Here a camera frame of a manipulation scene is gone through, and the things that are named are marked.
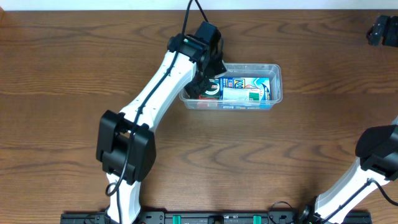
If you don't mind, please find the dark green square box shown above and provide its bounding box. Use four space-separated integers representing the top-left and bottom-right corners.
202 79 221 100

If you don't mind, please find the white green medicine box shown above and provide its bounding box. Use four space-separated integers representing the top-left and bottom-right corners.
222 88 261 101

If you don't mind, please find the blue fever patch box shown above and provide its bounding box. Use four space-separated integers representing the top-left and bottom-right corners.
220 77 271 108

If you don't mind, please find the red white medicine box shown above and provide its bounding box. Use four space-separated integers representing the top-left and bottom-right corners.
197 93 220 109

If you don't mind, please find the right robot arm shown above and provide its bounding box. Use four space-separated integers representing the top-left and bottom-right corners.
295 121 397 223

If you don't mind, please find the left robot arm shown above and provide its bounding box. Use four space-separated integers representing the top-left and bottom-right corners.
96 21 226 223

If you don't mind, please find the clear plastic container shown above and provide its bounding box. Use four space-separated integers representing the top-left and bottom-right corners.
179 63 282 110

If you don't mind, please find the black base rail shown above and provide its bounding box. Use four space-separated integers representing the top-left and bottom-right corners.
60 210 373 224

